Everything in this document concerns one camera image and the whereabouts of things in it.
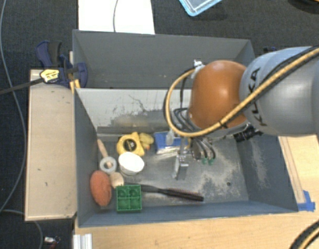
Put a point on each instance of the blue box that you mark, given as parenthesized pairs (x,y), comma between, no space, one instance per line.
(162,142)

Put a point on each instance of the black hairbrush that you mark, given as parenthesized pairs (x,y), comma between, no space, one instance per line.
(175,193)

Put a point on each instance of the white cup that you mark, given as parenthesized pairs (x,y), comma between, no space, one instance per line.
(131,163)

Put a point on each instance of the black cylinder on white bracket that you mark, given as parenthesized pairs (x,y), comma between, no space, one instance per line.
(243,134)

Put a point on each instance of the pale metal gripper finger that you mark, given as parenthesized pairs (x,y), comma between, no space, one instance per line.
(176,168)
(184,170)

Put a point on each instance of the beige wooden knob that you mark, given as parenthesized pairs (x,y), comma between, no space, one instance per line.
(116,180)

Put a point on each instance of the orange-brown oval sponge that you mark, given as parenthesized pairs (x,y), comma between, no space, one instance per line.
(100,188)

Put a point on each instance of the yellow rubber duck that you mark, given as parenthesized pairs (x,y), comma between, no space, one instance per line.
(147,139)

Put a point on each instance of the yellow tape measure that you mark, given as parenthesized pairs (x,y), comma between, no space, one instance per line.
(129,144)

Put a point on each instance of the green square block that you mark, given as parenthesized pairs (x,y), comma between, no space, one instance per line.
(129,198)

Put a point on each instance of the pale wood board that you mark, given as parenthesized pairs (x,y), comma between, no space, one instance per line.
(50,149)

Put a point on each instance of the grey metal bin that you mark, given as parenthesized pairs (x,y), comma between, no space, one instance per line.
(159,66)

